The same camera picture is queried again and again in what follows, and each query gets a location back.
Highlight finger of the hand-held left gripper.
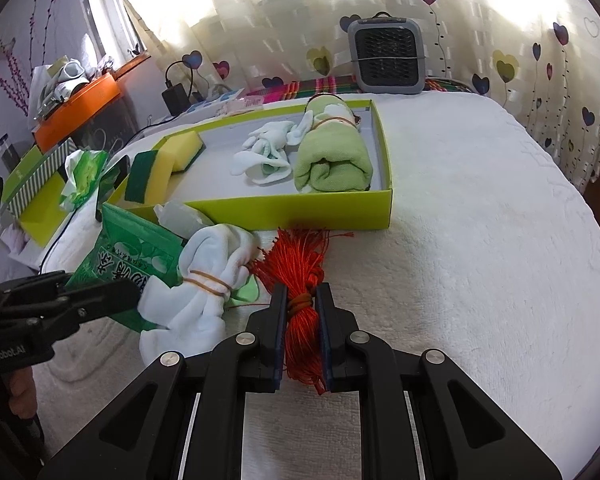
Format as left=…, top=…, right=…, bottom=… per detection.
left=39, top=279, right=141, bottom=331
left=0, top=270, right=69, bottom=306

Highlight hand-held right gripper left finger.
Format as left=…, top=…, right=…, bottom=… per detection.
left=37, top=283, right=287, bottom=480

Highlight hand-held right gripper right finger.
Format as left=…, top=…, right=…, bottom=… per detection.
left=315, top=283, right=564, bottom=480

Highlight green printed packet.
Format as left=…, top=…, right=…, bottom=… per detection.
left=64, top=202, right=186, bottom=334

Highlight light green cloth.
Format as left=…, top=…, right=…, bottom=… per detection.
left=227, top=279, right=261, bottom=307

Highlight white sock bundle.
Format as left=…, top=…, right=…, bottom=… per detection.
left=138, top=223, right=261, bottom=366

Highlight red string bundle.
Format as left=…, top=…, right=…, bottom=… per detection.
left=249, top=227, right=356, bottom=396

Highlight translucent grey plastic bag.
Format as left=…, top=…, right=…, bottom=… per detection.
left=153, top=200, right=216, bottom=241

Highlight lime green shallow box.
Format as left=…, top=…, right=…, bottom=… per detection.
left=101, top=98, right=395, bottom=231

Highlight green towel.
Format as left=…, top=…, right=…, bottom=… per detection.
left=293, top=95, right=376, bottom=195

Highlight white gloves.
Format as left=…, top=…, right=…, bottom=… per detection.
left=232, top=112, right=314, bottom=186

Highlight person's left hand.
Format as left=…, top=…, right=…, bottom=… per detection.
left=0, top=367, right=36, bottom=419

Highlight green striped box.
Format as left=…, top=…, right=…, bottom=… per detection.
left=2, top=138, right=79, bottom=249

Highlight black phone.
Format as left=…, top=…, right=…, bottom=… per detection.
left=94, top=154, right=131, bottom=222

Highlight green white plastic bag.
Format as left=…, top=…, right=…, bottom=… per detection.
left=58, top=148, right=110, bottom=214

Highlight black lidded jar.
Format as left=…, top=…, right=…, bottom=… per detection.
left=0, top=133, right=21, bottom=174

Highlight dark glass tank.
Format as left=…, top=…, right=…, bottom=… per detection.
left=72, top=94, right=141, bottom=154

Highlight orange tray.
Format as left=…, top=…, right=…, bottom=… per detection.
left=33, top=72, right=123, bottom=154

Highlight pile of white packets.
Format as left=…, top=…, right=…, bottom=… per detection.
left=29, top=56, right=119, bottom=121

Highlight black charger adapter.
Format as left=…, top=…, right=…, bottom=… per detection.
left=160, top=59, right=204, bottom=114

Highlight white blue power strip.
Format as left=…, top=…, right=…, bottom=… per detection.
left=187, top=87, right=246, bottom=111

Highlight clear pink plastic packet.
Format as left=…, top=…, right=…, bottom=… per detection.
left=214, top=94, right=266, bottom=111

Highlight plaid bed sheet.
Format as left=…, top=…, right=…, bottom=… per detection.
left=244, top=74, right=481, bottom=106

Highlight window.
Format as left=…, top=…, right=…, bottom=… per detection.
left=77, top=0, right=149, bottom=79

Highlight grey space heater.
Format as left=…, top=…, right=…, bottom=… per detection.
left=339, top=12, right=428, bottom=96

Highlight heart print curtain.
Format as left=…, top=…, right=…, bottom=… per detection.
left=95, top=0, right=600, bottom=196

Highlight thin black cable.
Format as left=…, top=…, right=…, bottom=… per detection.
left=37, top=209, right=76, bottom=276

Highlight pink branch wall decal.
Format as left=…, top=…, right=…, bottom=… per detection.
left=0, top=0, right=61, bottom=116

